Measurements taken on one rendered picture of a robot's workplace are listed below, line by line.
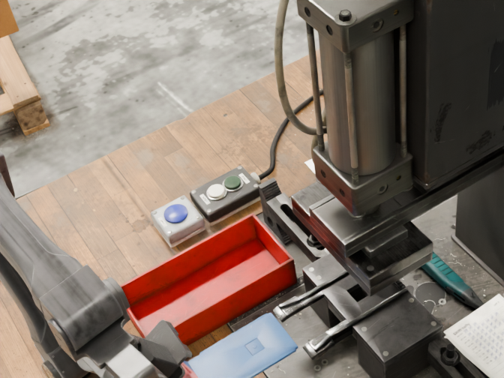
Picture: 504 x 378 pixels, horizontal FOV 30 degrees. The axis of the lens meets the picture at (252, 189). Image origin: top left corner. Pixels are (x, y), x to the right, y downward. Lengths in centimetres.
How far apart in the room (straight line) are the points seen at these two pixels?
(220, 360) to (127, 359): 26
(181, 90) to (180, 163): 157
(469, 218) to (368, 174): 38
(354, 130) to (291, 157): 64
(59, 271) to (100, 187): 63
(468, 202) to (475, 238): 7
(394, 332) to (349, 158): 32
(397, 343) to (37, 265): 51
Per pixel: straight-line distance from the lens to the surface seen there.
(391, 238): 120
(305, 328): 144
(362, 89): 102
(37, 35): 369
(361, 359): 137
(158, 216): 158
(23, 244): 111
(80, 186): 171
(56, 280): 108
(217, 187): 159
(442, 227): 155
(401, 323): 133
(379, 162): 110
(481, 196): 140
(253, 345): 131
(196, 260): 151
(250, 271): 150
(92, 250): 160
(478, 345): 136
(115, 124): 319
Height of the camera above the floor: 208
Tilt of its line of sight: 46 degrees down
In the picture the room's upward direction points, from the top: 10 degrees counter-clockwise
